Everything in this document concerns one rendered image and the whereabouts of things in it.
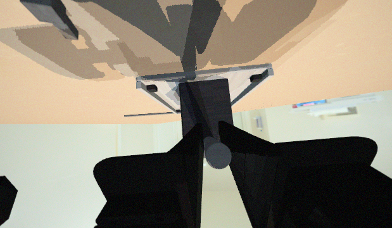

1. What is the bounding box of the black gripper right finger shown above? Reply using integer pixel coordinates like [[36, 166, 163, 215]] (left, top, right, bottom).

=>
[[218, 121, 378, 228]]

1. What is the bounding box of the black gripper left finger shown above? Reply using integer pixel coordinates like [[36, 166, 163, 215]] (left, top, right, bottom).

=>
[[93, 123, 204, 228]]

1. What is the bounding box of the grey cylinder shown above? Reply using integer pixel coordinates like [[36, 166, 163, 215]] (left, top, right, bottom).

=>
[[203, 136, 232, 170]]

